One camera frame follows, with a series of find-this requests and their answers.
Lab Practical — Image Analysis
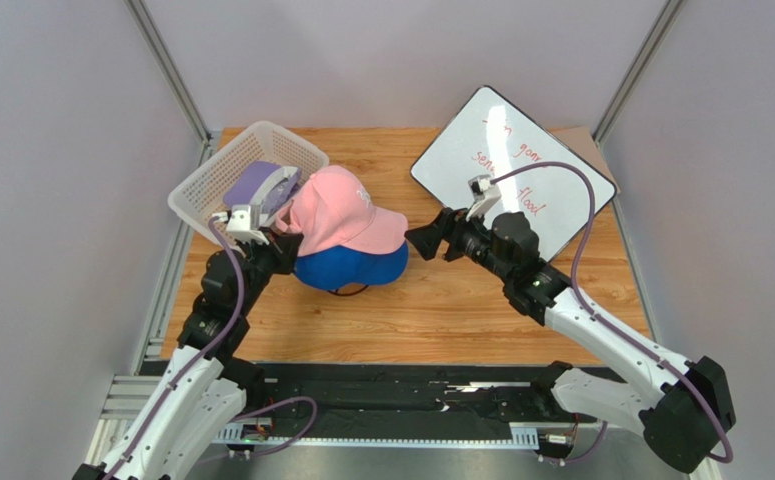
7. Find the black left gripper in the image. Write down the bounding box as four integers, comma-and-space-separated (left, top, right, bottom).
235, 226, 302, 315

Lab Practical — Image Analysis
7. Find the blue cap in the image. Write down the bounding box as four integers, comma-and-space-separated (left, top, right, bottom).
294, 243, 410, 291

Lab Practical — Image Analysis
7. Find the light pink cap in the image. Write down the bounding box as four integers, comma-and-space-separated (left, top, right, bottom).
274, 165, 408, 256

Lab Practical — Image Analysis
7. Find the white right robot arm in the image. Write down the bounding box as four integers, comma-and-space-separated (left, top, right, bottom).
405, 208, 736, 473

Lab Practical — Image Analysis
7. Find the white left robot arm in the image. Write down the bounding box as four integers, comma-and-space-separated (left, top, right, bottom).
74, 233, 303, 479

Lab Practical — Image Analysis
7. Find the lavender cap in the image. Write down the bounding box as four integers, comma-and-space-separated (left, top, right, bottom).
223, 161, 302, 226

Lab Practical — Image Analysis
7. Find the white plastic basket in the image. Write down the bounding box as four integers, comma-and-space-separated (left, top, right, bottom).
167, 121, 329, 245

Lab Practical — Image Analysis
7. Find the white dry-erase board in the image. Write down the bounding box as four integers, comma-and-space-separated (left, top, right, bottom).
410, 86, 618, 261

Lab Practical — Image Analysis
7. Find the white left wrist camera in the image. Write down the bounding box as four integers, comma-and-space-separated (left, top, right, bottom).
209, 204, 269, 245

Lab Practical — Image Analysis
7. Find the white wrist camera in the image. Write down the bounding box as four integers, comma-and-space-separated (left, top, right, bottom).
209, 204, 269, 245
466, 175, 501, 220

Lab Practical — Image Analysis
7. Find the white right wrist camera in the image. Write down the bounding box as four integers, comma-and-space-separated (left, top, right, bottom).
466, 175, 501, 220

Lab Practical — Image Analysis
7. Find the black wire hat stand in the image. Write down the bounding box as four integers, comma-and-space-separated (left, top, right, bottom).
329, 285, 369, 297

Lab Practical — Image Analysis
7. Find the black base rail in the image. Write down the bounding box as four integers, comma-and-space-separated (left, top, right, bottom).
220, 360, 597, 441

